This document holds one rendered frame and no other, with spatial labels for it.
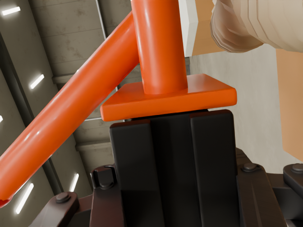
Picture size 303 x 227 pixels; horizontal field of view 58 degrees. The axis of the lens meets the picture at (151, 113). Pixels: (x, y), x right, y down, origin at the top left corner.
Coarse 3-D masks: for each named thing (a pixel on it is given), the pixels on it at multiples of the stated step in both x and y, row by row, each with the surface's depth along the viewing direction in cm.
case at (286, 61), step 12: (276, 60) 31; (288, 60) 28; (300, 60) 26; (288, 72) 28; (300, 72) 26; (288, 84) 29; (300, 84) 26; (288, 96) 29; (300, 96) 26; (288, 108) 29; (300, 108) 27; (288, 120) 30; (300, 120) 27; (288, 132) 30; (300, 132) 27; (288, 144) 31; (300, 144) 28; (300, 156) 28
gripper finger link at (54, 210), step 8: (64, 192) 12; (72, 192) 12; (56, 200) 11; (64, 200) 11; (72, 200) 11; (48, 208) 11; (56, 208) 11; (64, 208) 11; (72, 208) 11; (40, 216) 11; (48, 216) 10; (56, 216) 10; (64, 216) 10; (72, 216) 11; (32, 224) 10; (40, 224) 10; (48, 224) 10; (56, 224) 10; (64, 224) 10
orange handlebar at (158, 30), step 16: (144, 0) 12; (160, 0) 12; (176, 0) 12; (144, 16) 12; (160, 16) 12; (176, 16) 12; (144, 32) 12; (160, 32) 12; (176, 32) 12; (144, 48) 12; (160, 48) 12; (176, 48) 12; (144, 64) 13; (160, 64) 12; (176, 64) 12; (144, 80) 13; (160, 80) 12; (176, 80) 12
